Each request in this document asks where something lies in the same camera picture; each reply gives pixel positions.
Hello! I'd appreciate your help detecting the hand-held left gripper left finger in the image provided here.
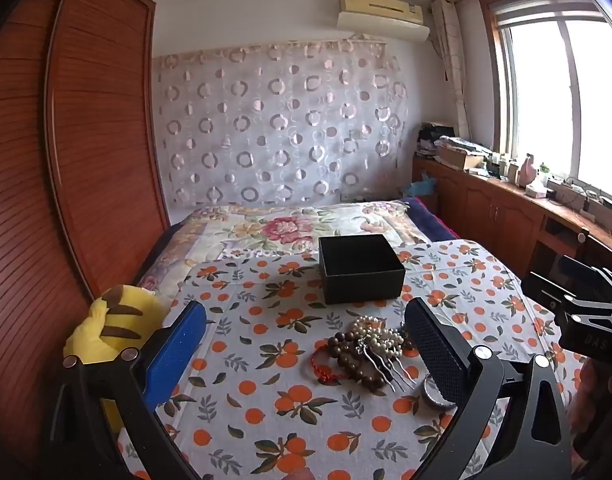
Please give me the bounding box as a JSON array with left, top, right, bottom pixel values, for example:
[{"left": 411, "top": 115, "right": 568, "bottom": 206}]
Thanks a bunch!
[{"left": 46, "top": 300, "right": 209, "bottom": 480}]

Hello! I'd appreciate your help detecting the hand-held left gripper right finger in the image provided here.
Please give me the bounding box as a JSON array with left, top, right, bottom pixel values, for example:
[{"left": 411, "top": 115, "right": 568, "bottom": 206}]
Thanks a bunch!
[{"left": 405, "top": 298, "right": 577, "bottom": 480}]

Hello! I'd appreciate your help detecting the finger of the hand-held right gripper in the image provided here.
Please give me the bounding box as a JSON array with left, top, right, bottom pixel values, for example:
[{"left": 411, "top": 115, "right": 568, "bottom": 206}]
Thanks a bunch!
[
  {"left": 520, "top": 272, "right": 576, "bottom": 313},
  {"left": 558, "top": 254, "right": 612, "bottom": 318}
]

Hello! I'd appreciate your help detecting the silver bangle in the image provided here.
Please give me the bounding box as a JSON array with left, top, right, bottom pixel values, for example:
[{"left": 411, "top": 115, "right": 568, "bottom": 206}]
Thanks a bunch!
[{"left": 422, "top": 375, "right": 457, "bottom": 411}]

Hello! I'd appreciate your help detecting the silver hair comb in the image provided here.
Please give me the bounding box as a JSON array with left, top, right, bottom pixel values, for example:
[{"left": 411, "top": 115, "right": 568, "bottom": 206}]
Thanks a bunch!
[{"left": 358, "top": 332, "right": 417, "bottom": 393}]

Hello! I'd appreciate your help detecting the brown wooden bead bracelet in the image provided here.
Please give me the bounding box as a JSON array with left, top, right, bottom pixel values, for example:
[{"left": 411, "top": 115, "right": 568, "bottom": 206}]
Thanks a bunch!
[{"left": 328, "top": 329, "right": 387, "bottom": 391}]

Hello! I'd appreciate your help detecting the black square box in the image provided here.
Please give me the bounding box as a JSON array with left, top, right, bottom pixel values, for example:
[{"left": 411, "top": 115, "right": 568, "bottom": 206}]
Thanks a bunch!
[{"left": 318, "top": 234, "right": 405, "bottom": 305}]

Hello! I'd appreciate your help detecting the yellow plush toy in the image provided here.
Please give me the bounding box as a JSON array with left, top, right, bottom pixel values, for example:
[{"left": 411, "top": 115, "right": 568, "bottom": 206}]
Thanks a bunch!
[{"left": 63, "top": 284, "right": 174, "bottom": 433}]

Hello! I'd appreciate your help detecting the wooden cabinet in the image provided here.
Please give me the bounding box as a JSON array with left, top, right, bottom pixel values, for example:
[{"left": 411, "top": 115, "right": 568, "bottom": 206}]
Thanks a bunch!
[{"left": 411, "top": 155, "right": 612, "bottom": 301}]

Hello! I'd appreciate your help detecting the pink figurine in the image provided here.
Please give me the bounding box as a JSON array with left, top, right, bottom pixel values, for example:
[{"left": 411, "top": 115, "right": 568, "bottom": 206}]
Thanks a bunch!
[{"left": 516, "top": 154, "right": 539, "bottom": 186}]

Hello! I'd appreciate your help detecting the orange fruit print cloth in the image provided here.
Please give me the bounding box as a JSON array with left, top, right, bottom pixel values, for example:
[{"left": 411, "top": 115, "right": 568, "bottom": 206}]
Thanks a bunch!
[{"left": 113, "top": 240, "right": 586, "bottom": 480}]

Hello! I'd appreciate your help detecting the dark blue blanket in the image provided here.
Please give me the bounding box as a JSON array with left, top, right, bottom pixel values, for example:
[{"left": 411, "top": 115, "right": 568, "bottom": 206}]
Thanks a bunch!
[{"left": 401, "top": 197, "right": 459, "bottom": 243}]

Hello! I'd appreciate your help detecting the floral quilt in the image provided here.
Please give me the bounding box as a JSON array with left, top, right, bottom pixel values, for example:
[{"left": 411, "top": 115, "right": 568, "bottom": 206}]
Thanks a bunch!
[{"left": 136, "top": 200, "right": 437, "bottom": 301}]

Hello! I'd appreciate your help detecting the cardboard box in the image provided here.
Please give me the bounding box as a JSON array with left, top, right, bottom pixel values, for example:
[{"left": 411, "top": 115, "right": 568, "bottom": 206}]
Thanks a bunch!
[{"left": 436, "top": 142, "right": 486, "bottom": 171}]

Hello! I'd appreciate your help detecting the blue plastic bag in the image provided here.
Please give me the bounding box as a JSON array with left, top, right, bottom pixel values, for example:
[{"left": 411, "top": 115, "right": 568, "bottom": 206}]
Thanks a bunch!
[{"left": 403, "top": 172, "right": 439, "bottom": 199}]

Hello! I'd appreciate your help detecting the window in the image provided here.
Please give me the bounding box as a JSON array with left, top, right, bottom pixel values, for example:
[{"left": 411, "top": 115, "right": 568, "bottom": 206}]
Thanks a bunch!
[{"left": 480, "top": 0, "right": 612, "bottom": 211}]

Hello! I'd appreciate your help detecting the pile of dark clothes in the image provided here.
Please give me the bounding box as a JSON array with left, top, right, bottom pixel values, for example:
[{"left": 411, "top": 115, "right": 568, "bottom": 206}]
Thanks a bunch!
[{"left": 417, "top": 121, "right": 459, "bottom": 157}]

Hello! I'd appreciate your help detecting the wooden louvered wardrobe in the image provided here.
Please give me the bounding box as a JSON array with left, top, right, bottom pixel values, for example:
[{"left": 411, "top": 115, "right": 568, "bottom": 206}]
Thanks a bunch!
[{"left": 0, "top": 0, "right": 171, "bottom": 480}]

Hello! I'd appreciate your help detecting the pale window curtain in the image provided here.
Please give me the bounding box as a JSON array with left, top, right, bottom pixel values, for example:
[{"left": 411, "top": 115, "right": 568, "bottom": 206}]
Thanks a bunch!
[{"left": 431, "top": 0, "right": 474, "bottom": 141}]

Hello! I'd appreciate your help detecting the sheer circle pattern curtain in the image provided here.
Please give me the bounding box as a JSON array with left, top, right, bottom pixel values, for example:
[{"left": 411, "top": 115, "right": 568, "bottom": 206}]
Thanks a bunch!
[{"left": 151, "top": 40, "right": 411, "bottom": 208}]

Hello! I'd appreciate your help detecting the red cord bracelet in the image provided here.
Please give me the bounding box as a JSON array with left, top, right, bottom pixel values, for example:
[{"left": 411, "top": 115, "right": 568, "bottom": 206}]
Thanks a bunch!
[{"left": 310, "top": 342, "right": 347, "bottom": 384}]

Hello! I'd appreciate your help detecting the wall air conditioner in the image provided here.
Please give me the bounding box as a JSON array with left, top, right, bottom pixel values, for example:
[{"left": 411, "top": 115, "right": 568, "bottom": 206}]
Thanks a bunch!
[{"left": 336, "top": 0, "right": 431, "bottom": 43}]

